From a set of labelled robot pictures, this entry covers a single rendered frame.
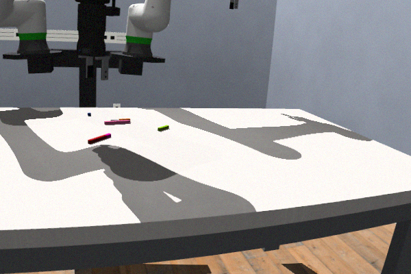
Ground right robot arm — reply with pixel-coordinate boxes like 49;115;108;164
0;0;50;53

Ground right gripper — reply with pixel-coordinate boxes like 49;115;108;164
75;0;120;80

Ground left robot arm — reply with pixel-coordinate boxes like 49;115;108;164
122;0;171;57

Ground red rod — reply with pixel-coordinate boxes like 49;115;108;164
88;135;107;144

